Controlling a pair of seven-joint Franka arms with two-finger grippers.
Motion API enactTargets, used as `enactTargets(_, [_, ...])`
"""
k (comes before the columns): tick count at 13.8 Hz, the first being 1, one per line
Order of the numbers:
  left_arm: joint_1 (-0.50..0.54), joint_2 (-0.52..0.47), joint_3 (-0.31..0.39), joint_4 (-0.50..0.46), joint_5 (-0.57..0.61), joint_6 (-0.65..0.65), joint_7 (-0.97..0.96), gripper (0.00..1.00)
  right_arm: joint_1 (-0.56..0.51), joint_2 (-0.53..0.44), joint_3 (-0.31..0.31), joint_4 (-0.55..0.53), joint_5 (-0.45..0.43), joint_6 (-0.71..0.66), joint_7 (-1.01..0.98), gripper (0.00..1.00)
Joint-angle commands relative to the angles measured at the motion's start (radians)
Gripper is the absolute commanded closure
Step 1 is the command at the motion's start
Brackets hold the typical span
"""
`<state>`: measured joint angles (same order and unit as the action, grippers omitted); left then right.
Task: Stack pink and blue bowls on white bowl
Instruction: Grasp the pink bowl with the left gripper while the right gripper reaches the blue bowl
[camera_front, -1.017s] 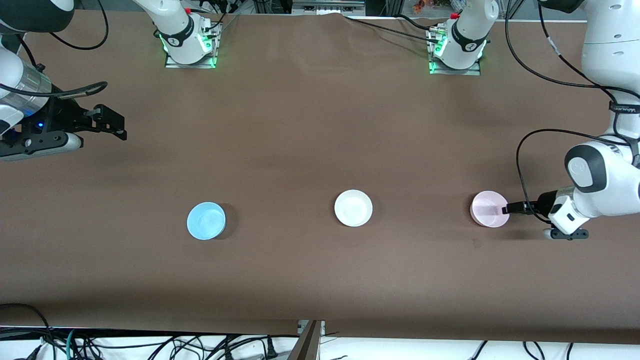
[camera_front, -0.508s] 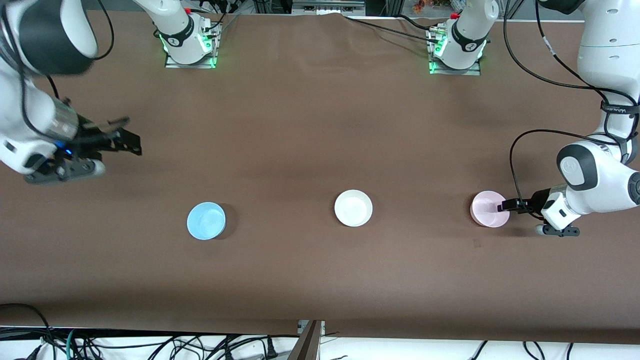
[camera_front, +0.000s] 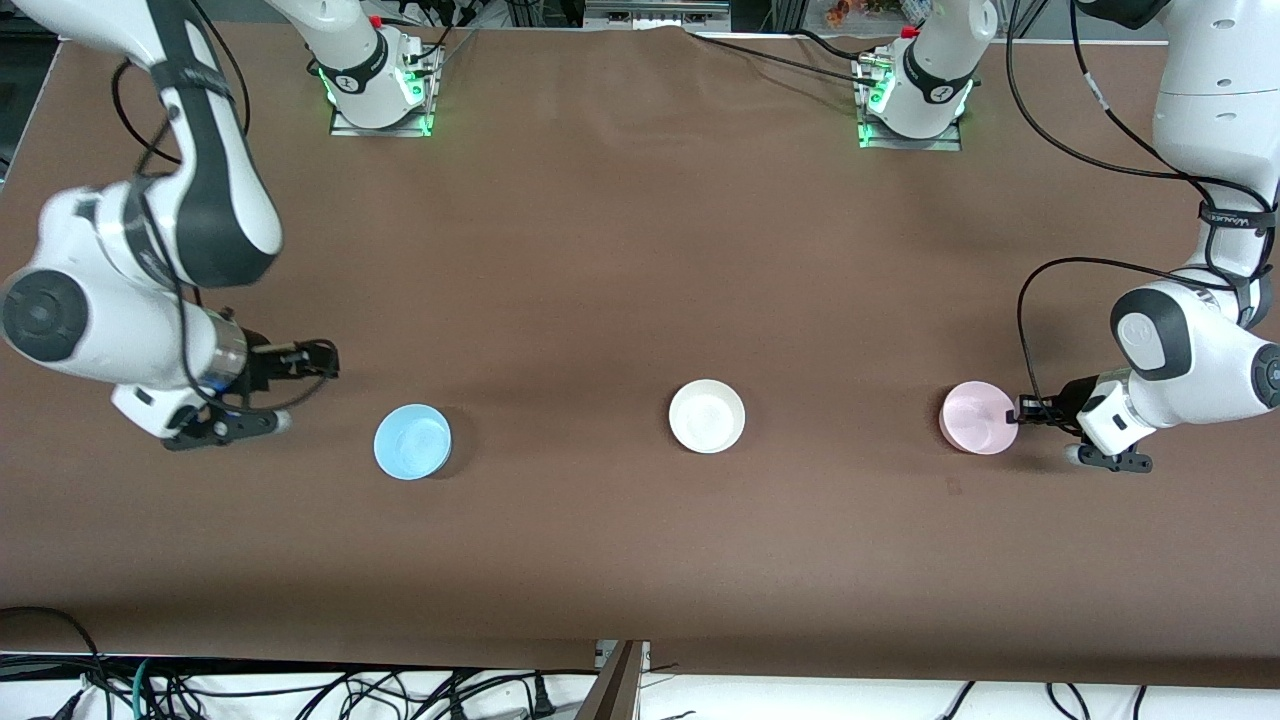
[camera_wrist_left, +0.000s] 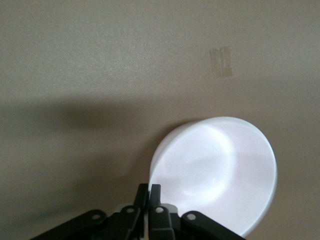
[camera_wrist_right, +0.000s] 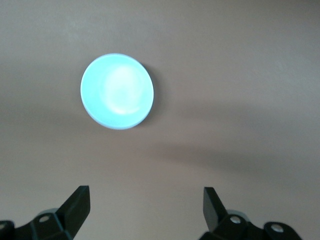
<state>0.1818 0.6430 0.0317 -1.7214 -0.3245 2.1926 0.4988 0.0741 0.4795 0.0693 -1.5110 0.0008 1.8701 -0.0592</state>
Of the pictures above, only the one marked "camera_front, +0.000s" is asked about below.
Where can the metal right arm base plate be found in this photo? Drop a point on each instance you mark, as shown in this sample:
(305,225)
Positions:
(345,128)

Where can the black power plug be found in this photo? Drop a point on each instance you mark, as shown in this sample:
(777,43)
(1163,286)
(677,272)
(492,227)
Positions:
(542,700)

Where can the blue bowl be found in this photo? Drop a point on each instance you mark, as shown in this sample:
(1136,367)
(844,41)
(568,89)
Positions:
(412,442)

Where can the orange object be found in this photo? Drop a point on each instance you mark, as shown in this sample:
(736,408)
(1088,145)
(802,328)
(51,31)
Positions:
(842,12)

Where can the brown table cover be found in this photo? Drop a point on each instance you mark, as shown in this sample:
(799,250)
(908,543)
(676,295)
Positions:
(640,250)

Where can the metal post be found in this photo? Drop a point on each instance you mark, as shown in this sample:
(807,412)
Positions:
(615,690)

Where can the aluminium rail with sockets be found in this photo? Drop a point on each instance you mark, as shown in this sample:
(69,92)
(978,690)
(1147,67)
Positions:
(655,14)

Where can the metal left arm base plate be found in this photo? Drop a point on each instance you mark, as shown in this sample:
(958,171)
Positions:
(950,143)

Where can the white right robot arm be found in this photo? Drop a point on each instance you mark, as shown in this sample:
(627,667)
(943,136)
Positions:
(210,200)

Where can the pink bowl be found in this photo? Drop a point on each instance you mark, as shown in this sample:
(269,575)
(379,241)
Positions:
(978,418)

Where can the white bowl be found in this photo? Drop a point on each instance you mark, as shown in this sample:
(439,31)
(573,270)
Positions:
(707,416)

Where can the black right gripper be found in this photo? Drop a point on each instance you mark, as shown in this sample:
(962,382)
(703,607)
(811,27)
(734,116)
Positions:
(262,364)

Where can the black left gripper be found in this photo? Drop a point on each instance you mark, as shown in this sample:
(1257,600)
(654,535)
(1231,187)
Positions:
(1070,395)

